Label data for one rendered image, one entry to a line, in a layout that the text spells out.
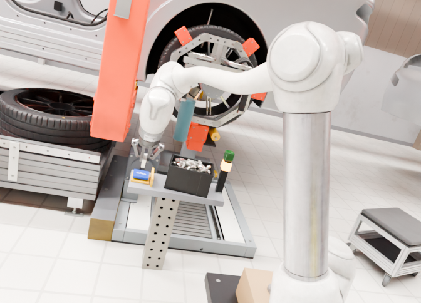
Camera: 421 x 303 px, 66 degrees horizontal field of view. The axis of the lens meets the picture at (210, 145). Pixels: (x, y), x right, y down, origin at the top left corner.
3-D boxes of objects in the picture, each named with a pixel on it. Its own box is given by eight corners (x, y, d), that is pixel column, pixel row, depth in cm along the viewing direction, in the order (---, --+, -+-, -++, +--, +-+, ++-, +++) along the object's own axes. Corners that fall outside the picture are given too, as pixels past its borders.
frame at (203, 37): (238, 129, 219) (262, 48, 202) (240, 133, 213) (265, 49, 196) (158, 112, 207) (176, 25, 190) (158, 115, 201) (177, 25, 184)
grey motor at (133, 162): (151, 176, 233) (161, 131, 221) (150, 208, 194) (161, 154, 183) (126, 172, 229) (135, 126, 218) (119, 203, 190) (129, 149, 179)
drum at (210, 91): (217, 94, 208) (223, 72, 204) (223, 101, 189) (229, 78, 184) (196, 89, 205) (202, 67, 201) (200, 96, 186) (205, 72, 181)
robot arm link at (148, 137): (164, 136, 114) (161, 146, 118) (166, 116, 119) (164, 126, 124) (138, 131, 112) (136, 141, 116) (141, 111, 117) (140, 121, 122)
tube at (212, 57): (214, 61, 195) (218, 43, 191) (220, 66, 177) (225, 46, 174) (186, 54, 191) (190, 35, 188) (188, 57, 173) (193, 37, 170)
